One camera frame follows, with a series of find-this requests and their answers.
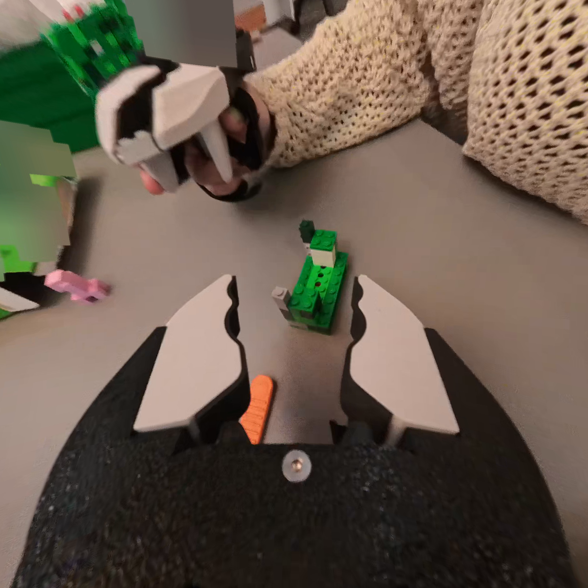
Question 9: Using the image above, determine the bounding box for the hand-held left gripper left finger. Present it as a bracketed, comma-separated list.
[133, 274, 252, 443]

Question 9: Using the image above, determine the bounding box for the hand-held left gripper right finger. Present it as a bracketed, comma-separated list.
[340, 274, 460, 445]

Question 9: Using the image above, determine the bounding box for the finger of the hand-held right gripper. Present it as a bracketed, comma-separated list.
[115, 132, 162, 166]
[96, 66, 163, 162]

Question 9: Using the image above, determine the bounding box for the small green lego build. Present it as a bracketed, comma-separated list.
[271, 220, 350, 336]

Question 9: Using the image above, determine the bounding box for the person's right forearm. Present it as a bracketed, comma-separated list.
[243, 0, 460, 168]

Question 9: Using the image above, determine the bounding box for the pink lego pig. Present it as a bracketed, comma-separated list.
[44, 269, 112, 305]

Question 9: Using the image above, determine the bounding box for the person's right hand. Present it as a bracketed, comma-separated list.
[139, 102, 273, 197]

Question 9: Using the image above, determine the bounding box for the green lego box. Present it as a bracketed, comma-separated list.
[0, 175, 76, 322]

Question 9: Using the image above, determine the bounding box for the orange brick separator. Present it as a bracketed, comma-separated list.
[239, 374, 275, 445]

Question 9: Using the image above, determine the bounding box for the plain green box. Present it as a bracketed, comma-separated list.
[0, 41, 104, 154]

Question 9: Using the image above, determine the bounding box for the person's cream knit sweater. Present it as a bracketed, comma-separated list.
[416, 0, 588, 227]

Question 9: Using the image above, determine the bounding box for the large green lego model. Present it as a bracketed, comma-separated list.
[39, 0, 145, 92]

